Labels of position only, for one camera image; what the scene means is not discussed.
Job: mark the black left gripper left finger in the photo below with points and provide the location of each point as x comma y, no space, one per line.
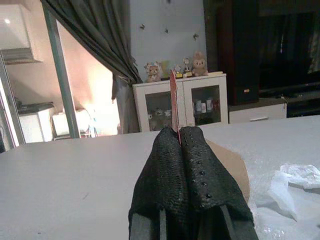
162,180

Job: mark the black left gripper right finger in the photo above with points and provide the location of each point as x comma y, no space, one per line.
210,180

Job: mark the red wrapper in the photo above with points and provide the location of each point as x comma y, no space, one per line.
174,100

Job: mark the brown cardboard piece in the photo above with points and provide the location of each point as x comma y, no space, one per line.
235,170

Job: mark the clear bubble wrap sheet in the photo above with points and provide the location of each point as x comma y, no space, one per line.
275,140

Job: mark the low white drawer unit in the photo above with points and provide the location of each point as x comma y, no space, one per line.
257,113

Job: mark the crumpled white plastic bag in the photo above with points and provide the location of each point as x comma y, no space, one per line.
295,180

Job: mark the white glass-door cabinet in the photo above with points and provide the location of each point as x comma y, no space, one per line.
160,90

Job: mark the plush bear with hat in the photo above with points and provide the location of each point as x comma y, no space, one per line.
153,72

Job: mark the white plastic container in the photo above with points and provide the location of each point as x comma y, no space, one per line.
70,123

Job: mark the small gold trophy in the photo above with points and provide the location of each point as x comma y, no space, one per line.
187,67
178,72

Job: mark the black speaker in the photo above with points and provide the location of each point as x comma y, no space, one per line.
246,55

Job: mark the white appliance with dark lid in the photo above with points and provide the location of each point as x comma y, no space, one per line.
35,122

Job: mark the dark wooden TV cabinet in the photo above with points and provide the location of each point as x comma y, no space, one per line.
287,50

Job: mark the dark grey curtain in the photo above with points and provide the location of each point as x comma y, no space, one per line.
100,32

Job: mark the green metal door frame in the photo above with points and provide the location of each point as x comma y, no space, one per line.
61,80

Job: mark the butterfly wall sticker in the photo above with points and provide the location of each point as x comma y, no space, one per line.
195,36
166,30
142,26

